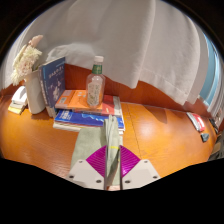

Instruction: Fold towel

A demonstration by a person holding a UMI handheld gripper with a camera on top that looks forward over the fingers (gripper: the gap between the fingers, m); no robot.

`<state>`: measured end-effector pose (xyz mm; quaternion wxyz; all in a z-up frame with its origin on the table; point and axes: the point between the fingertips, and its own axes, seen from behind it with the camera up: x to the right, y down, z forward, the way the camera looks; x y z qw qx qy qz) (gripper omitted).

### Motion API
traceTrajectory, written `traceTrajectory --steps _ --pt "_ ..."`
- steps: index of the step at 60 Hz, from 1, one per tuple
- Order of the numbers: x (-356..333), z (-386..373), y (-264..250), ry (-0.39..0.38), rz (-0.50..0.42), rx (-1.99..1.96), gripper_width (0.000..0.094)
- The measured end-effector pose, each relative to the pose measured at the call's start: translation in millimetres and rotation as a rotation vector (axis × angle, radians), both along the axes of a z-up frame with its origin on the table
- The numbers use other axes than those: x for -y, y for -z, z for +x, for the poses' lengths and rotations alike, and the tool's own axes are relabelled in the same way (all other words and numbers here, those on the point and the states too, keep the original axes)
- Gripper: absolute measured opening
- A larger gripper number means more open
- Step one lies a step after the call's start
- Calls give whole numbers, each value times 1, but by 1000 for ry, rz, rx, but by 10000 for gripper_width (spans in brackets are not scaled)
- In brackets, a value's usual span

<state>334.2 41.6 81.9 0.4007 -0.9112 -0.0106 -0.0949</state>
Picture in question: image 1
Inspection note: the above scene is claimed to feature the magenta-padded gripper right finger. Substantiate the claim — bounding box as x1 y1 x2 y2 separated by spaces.
119 145 162 191

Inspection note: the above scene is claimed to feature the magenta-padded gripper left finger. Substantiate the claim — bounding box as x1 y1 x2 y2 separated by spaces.
67 145 108 191

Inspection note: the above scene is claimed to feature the pale green towel yellow stripe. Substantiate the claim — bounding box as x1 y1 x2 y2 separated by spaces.
69 114 124 188

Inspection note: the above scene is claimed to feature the blue flat book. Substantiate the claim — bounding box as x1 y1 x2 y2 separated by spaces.
52 109 126 132

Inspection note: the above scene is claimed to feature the small dark grey object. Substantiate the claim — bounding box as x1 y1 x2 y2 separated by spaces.
200 132 211 143

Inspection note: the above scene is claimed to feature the orange and red flat book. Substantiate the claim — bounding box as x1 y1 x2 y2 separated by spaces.
54 89 115 116

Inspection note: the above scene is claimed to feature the red and white packet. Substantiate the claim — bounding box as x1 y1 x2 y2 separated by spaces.
185 112 207 133

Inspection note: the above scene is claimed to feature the dark bag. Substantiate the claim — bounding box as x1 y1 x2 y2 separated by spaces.
209 133 224 162

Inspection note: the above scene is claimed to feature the clear bottle green label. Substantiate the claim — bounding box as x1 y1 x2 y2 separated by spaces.
85 55 106 108

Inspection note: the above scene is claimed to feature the white ceramic vase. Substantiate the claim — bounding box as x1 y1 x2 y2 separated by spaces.
23 69 46 115

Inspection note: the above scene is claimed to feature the yellow flat book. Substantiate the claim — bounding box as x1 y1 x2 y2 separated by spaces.
7 101 26 115

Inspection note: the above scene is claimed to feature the blue upright book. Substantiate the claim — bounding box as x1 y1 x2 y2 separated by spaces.
38 56 67 118

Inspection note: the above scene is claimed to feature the white flat book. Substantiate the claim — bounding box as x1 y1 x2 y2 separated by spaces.
10 85 28 108

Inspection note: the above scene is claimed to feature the white and pink flower bouquet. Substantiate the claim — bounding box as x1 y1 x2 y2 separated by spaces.
10 34 44 87

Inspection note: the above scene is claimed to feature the white curtain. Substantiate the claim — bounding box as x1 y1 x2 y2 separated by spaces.
0 0 224 111

